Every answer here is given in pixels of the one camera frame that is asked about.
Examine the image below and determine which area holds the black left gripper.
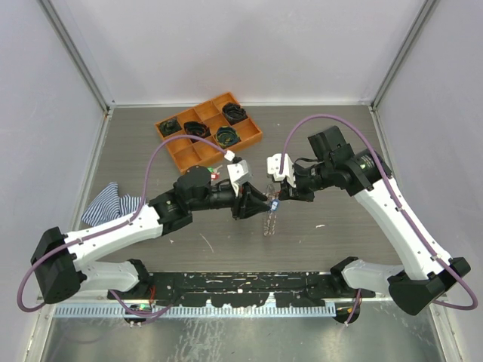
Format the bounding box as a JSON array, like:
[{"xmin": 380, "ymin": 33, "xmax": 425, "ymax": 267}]
[{"xmin": 190, "ymin": 181, "xmax": 270, "ymax": 220}]

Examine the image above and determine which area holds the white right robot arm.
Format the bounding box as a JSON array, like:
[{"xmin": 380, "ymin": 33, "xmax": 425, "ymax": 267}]
[{"xmin": 266, "ymin": 126, "xmax": 471, "ymax": 315}]

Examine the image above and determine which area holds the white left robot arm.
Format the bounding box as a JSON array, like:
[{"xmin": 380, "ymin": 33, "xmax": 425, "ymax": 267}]
[{"xmin": 31, "ymin": 163, "xmax": 270, "ymax": 305}]

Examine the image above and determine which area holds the blue yellow rolled tie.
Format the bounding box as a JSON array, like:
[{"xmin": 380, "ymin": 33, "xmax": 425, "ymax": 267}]
[{"xmin": 214, "ymin": 126, "xmax": 241, "ymax": 149}]

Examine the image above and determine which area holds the orange compartment tray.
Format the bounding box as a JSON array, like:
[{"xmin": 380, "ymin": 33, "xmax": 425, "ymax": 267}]
[{"xmin": 155, "ymin": 92, "xmax": 263, "ymax": 173}]

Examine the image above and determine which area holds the dark rolled tie far left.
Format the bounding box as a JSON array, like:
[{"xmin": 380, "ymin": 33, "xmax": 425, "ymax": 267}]
[{"xmin": 158, "ymin": 117, "xmax": 180, "ymax": 137}]

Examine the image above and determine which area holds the blue striped cloth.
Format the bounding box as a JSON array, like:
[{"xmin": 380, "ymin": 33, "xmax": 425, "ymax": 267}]
[{"xmin": 81, "ymin": 182, "xmax": 144, "ymax": 227}]

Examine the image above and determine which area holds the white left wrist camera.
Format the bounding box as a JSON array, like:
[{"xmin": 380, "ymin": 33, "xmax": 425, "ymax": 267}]
[{"xmin": 227, "ymin": 160, "xmax": 252, "ymax": 197}]

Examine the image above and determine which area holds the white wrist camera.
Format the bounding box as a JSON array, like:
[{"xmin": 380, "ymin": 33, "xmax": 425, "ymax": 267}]
[
  {"xmin": 266, "ymin": 153, "xmax": 295, "ymax": 187},
  {"xmin": 227, "ymin": 160, "xmax": 252, "ymax": 197}
]

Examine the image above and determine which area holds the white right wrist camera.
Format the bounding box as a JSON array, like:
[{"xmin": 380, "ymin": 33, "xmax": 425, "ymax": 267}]
[{"xmin": 266, "ymin": 153, "xmax": 295, "ymax": 187}]

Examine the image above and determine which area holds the black mounting base plate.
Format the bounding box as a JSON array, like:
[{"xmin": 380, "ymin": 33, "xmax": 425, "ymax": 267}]
[{"xmin": 118, "ymin": 271, "xmax": 357, "ymax": 308}]

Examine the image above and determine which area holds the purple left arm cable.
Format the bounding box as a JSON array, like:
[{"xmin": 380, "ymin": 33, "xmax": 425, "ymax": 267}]
[{"xmin": 16, "ymin": 135, "xmax": 237, "ymax": 313}]

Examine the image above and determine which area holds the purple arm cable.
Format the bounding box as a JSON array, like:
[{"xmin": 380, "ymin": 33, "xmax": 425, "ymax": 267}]
[
  {"xmin": 278, "ymin": 114, "xmax": 479, "ymax": 325},
  {"xmin": 16, "ymin": 135, "xmax": 237, "ymax": 313}
]

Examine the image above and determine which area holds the slotted cable duct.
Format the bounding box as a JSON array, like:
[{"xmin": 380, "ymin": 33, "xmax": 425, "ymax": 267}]
[{"xmin": 54, "ymin": 300, "xmax": 337, "ymax": 318}]

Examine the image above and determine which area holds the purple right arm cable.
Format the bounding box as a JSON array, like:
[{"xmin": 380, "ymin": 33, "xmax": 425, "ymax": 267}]
[{"xmin": 278, "ymin": 114, "xmax": 479, "ymax": 325}]

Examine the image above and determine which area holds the left aluminium frame post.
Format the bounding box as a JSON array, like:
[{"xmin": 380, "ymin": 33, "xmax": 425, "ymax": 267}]
[{"xmin": 36, "ymin": 0, "xmax": 115, "ymax": 114}]

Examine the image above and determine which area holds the aluminium corner post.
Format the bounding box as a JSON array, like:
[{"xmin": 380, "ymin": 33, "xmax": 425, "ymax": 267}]
[{"xmin": 370, "ymin": 0, "xmax": 441, "ymax": 111}]

